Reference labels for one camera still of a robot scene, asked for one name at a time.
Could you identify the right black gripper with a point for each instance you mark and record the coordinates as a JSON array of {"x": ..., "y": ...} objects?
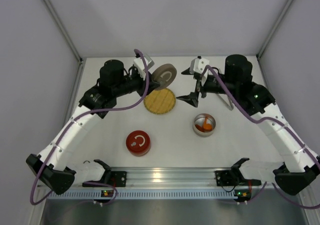
[{"x": 198, "y": 86}]

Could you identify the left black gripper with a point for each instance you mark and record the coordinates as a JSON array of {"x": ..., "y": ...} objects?
[{"x": 146, "y": 85}]

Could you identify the brown round lid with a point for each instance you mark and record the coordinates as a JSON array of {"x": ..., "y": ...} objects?
[{"x": 164, "y": 75}]

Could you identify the beige-banded metal tin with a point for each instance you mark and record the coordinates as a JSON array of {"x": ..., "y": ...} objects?
[{"x": 199, "y": 119}]

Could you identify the orange fried food piece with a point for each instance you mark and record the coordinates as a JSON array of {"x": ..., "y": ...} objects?
[{"x": 199, "y": 127}]

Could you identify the orange carrot food piece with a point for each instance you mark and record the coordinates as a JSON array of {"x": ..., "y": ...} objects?
[{"x": 207, "y": 126}]

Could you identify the metal tongs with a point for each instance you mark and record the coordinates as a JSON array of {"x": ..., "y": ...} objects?
[{"x": 226, "y": 101}]

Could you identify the red round lid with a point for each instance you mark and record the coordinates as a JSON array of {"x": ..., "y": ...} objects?
[{"x": 138, "y": 143}]

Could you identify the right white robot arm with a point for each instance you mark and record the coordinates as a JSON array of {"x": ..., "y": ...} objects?
[{"x": 299, "y": 167}]

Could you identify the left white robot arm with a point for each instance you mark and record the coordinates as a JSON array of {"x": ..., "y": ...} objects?
[{"x": 50, "y": 165}]

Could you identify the woven bamboo plate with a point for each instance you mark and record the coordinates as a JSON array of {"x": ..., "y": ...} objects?
[{"x": 160, "y": 102}]

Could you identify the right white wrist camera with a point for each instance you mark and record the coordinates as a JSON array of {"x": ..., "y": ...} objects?
[{"x": 198, "y": 66}]

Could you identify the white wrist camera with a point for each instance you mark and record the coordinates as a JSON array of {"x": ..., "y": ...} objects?
[
  {"x": 198, "y": 66},
  {"x": 139, "y": 64}
]

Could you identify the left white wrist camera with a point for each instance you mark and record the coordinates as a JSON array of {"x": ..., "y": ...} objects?
[{"x": 139, "y": 64}]

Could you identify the aluminium mounting rail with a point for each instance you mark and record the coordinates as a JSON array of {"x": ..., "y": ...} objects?
[{"x": 139, "y": 177}]

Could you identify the left black base bracket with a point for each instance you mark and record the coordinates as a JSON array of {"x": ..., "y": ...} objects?
[{"x": 111, "y": 178}]

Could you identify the black base bracket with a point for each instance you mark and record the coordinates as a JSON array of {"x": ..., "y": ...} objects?
[
  {"x": 223, "y": 177},
  {"x": 111, "y": 178}
]

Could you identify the right black base bracket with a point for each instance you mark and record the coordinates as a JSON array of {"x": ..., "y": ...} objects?
[{"x": 223, "y": 177}]

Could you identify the left aluminium frame post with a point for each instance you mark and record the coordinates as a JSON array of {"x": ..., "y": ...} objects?
[{"x": 62, "y": 29}]

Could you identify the aluminium frame post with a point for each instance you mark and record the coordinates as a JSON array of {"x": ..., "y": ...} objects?
[
  {"x": 62, "y": 29},
  {"x": 279, "y": 19}
]

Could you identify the right aluminium frame post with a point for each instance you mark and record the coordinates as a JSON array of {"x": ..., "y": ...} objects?
[{"x": 279, "y": 19}]

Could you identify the slotted cable duct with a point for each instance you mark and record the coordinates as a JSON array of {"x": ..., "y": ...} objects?
[{"x": 144, "y": 194}]

